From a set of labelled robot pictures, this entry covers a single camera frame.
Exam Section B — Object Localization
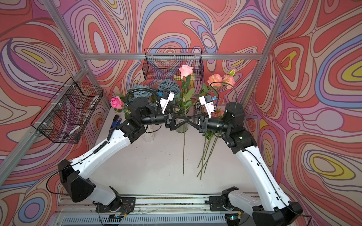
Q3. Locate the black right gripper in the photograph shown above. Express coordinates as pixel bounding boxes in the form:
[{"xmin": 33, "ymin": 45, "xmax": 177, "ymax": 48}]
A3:
[{"xmin": 185, "ymin": 112, "xmax": 232, "ymax": 135}]

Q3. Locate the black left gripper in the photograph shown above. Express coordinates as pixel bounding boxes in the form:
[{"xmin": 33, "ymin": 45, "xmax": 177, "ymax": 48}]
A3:
[{"xmin": 138, "ymin": 104, "xmax": 188, "ymax": 133}]

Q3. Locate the clear ribbed glass vase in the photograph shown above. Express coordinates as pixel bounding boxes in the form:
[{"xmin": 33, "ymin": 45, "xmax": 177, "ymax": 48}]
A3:
[{"xmin": 175, "ymin": 115, "xmax": 188, "ymax": 133}]

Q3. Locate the pink rose stem glass vase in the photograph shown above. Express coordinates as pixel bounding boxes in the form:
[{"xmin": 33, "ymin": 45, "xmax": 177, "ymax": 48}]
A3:
[{"xmin": 178, "ymin": 64, "xmax": 196, "ymax": 175}]

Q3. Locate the pink peony bunch glass vase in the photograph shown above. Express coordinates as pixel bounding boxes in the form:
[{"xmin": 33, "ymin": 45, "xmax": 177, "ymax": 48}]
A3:
[{"xmin": 198, "ymin": 131, "xmax": 218, "ymax": 168}]

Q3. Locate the light pink rose stem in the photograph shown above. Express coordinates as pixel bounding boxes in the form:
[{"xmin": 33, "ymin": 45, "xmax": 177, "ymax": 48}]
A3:
[{"xmin": 203, "ymin": 108, "xmax": 227, "ymax": 174}]

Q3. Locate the white ribbed ceramic vase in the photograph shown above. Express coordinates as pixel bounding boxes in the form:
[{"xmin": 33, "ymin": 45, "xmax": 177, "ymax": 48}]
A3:
[{"xmin": 142, "ymin": 132, "xmax": 155, "ymax": 143}]

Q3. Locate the pink peony flower branch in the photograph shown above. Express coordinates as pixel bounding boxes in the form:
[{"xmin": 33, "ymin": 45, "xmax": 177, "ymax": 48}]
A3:
[{"xmin": 196, "ymin": 108, "xmax": 227, "ymax": 178}]

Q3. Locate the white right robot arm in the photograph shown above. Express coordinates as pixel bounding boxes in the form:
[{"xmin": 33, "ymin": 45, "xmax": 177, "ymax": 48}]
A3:
[{"xmin": 193, "ymin": 102, "xmax": 312, "ymax": 226}]

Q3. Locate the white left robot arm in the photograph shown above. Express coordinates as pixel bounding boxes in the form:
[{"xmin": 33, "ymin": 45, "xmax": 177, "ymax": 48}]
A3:
[{"xmin": 57, "ymin": 88, "xmax": 189, "ymax": 212}]

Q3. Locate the blue rose bunch glass vase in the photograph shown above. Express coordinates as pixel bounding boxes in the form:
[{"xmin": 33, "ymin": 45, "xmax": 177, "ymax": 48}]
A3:
[{"xmin": 157, "ymin": 79, "xmax": 181, "ymax": 98}]

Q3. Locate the blue rose bunch white vase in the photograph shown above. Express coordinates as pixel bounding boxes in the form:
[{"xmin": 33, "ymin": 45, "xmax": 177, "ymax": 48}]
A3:
[{"xmin": 113, "ymin": 84, "xmax": 158, "ymax": 114}]

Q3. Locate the yellow sponge in basket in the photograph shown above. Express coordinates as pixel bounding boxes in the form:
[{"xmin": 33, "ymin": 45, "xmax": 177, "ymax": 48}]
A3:
[{"xmin": 173, "ymin": 73, "xmax": 195, "ymax": 82}]

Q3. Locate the pink peony branch right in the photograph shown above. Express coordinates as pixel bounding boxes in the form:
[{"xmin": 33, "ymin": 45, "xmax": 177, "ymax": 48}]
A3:
[{"xmin": 195, "ymin": 69, "xmax": 236, "ymax": 98}]

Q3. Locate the blue black stapler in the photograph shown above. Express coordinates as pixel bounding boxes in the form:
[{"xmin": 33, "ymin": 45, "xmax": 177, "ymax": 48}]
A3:
[{"xmin": 110, "ymin": 115, "xmax": 122, "ymax": 131}]

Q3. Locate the magenta rose stem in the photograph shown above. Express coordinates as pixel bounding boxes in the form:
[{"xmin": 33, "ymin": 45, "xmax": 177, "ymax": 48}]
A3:
[{"xmin": 110, "ymin": 96, "xmax": 125, "ymax": 111}]

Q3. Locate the white marker in basket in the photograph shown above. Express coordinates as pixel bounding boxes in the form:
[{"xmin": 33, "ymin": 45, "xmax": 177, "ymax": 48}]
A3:
[{"xmin": 62, "ymin": 125, "xmax": 80, "ymax": 139}]

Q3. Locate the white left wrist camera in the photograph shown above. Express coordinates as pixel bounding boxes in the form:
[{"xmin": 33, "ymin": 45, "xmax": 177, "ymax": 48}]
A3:
[{"xmin": 158, "ymin": 90, "xmax": 175, "ymax": 114}]

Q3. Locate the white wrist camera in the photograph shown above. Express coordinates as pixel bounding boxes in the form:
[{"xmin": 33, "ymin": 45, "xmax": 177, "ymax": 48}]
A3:
[
  {"xmin": 199, "ymin": 94, "xmax": 217, "ymax": 119},
  {"xmin": 158, "ymin": 90, "xmax": 175, "ymax": 114}
]

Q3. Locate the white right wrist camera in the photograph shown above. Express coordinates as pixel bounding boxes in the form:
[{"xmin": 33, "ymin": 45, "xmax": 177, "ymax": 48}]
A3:
[{"xmin": 199, "ymin": 94, "xmax": 217, "ymax": 119}]

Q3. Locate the black wire basket back wall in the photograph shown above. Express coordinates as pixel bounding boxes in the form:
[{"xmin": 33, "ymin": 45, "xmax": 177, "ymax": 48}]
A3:
[{"xmin": 142, "ymin": 47, "xmax": 204, "ymax": 81}]

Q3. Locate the black wire basket wall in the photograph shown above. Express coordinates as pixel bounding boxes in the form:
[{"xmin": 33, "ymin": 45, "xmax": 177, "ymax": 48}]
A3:
[
  {"xmin": 31, "ymin": 78, "xmax": 104, "ymax": 144},
  {"xmin": 142, "ymin": 47, "xmax": 204, "ymax": 81}
]

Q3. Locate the metal base rail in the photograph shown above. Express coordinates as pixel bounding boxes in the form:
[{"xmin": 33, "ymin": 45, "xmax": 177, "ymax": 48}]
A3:
[{"xmin": 55, "ymin": 192, "xmax": 290, "ymax": 226}]

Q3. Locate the black wire basket left wall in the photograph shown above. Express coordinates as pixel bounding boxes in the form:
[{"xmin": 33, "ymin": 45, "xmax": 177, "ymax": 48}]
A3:
[{"xmin": 31, "ymin": 78, "xmax": 104, "ymax": 144}]

